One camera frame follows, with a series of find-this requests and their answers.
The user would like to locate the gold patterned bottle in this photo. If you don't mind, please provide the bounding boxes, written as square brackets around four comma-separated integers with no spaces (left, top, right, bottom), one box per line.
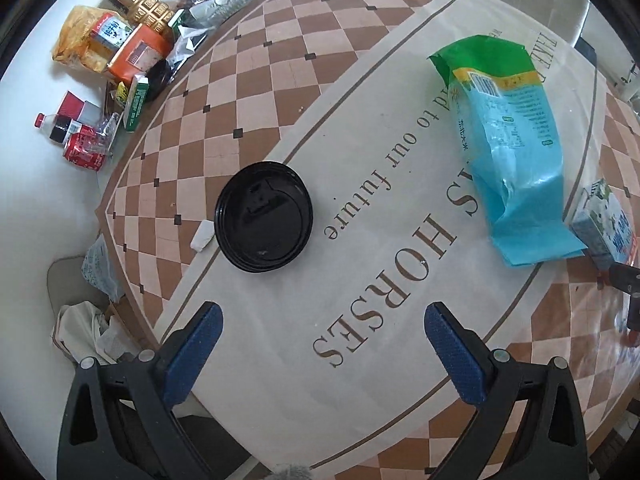
[102,0,177,36]

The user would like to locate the brown checkered tablecloth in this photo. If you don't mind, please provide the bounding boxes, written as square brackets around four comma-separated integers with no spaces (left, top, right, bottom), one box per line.
[95,0,640,480]

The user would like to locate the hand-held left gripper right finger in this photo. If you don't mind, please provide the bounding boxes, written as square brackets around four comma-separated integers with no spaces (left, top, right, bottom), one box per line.
[424,301,591,480]

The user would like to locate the black plastic cup lid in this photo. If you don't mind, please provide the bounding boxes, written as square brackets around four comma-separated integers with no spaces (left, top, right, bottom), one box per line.
[214,161,314,274]

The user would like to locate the small blue white milk carton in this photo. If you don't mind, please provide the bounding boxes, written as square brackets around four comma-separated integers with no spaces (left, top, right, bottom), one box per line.
[570,178,640,266]

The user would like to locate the clear printed plastic wrapper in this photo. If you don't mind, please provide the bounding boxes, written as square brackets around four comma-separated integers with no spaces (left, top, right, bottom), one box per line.
[81,235,126,303]

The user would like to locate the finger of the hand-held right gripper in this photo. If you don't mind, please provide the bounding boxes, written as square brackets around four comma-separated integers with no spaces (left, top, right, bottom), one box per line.
[587,247,640,302]

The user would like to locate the black round cap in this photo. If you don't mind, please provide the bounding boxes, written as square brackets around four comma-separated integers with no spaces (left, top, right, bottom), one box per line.
[142,57,173,102]

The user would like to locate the clear plastic wrappers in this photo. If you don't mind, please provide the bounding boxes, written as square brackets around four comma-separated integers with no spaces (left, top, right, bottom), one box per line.
[165,0,236,68]

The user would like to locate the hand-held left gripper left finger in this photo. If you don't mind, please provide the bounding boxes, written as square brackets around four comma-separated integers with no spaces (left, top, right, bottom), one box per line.
[56,301,223,480]

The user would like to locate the green white box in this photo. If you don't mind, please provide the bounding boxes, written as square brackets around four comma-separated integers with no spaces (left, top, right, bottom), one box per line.
[122,74,151,133]

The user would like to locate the white blue drink carton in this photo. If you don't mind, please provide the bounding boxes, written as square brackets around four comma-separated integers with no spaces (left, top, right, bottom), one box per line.
[91,14,135,52]

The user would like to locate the crumpled clear plastic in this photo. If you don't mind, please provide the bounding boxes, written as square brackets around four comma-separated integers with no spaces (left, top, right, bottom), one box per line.
[82,112,121,158]

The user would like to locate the yellow plastic bag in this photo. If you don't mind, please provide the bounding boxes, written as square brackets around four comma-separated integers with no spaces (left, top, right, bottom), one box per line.
[52,5,131,73]

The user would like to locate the orange box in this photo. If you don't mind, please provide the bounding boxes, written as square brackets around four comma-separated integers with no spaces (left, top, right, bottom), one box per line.
[106,25,173,86]

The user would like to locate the dark soda bottle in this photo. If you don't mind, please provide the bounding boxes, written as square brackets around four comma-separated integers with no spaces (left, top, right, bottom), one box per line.
[34,112,83,143]

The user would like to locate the red soda can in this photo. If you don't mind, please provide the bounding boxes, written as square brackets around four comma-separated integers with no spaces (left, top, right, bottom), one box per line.
[62,127,108,173]

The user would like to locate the green and blue bag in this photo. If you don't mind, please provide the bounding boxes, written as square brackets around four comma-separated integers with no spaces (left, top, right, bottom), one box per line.
[427,35,589,268]

